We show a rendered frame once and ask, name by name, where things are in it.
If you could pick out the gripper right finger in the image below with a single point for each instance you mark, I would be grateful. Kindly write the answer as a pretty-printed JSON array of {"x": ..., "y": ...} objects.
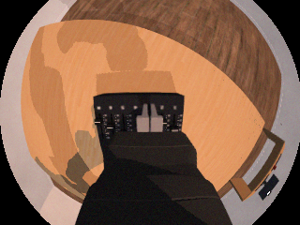
[{"x": 155, "y": 120}]

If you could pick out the black lighting desk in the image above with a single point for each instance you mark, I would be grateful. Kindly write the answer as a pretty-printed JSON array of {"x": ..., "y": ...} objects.
[{"x": 119, "y": 112}]

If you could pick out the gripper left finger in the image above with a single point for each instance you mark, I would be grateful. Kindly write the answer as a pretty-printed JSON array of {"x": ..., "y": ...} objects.
[{"x": 143, "y": 120}]

